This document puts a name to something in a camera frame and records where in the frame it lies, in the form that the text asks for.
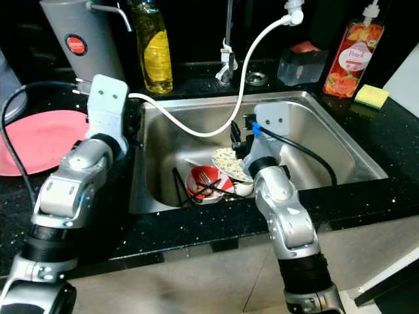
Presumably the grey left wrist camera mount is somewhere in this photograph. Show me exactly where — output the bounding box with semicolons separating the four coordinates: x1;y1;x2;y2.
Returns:
88;74;130;141

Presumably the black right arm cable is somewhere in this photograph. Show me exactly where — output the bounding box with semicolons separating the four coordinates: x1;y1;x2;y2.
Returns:
252;121;338;187

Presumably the floral patterned plate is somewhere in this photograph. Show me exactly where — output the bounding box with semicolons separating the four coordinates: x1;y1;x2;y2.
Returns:
211;147;254;184

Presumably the clear plastic sponge holder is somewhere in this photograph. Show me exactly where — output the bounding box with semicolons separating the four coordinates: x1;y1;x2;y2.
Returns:
277;41;328;86

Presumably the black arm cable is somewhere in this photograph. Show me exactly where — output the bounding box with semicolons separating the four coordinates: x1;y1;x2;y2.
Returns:
2;80;96;197
252;121;338;187

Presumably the peach hand soap pump bottle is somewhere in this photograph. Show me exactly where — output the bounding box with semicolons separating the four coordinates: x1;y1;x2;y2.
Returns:
323;0;386;99

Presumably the yellow dish soap bottle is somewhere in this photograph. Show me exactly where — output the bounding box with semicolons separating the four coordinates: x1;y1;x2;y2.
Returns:
131;0;174;96

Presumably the black chopstick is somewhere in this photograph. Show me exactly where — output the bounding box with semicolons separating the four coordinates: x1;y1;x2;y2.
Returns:
190;180;253;200
172;168;194;205

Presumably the yellow green sponge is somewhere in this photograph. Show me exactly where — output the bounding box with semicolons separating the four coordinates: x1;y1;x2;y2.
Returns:
354;84;391;110

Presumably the steel gooseneck faucet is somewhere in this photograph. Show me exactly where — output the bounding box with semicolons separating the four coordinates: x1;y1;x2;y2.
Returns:
215;0;238;86

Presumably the steel countertop hole ring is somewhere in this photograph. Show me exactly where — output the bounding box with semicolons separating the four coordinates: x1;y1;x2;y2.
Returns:
246;71;268;86

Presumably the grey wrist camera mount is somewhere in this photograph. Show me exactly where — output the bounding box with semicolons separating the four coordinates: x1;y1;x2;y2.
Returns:
88;74;130;141
254;101;294;161

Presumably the white flexible hose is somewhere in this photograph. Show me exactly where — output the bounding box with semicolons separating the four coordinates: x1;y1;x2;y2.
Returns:
128;18;292;138

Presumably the stainless steel sink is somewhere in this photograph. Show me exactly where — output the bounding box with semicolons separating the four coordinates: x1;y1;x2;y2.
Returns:
131;90;388;215

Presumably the light grey kitchen appliance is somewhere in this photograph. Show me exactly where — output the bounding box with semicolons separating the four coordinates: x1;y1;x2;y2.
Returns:
0;52;29;125

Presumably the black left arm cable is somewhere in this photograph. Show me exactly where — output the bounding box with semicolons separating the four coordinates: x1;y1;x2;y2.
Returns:
2;80;96;197

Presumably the red bowl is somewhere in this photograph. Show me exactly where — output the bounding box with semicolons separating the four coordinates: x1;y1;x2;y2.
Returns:
187;166;230;202

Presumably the steel fork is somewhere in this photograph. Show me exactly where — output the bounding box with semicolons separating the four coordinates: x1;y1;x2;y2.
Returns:
200;171;227;194

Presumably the pink plate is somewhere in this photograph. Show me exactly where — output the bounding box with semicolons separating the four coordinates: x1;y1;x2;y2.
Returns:
0;110;89;177

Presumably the white faucet hose adapter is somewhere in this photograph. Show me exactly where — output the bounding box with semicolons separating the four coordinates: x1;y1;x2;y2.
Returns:
282;0;305;27

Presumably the grey water filter canister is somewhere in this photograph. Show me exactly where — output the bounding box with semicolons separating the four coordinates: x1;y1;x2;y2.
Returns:
39;0;133;99

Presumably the red sponge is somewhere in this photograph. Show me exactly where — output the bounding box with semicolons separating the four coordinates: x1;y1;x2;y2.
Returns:
291;41;320;54

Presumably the white torn tape strip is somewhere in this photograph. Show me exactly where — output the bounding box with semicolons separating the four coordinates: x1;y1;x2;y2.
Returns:
216;43;238;84

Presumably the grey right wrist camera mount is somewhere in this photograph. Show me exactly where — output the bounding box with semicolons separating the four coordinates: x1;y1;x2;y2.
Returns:
254;101;294;161

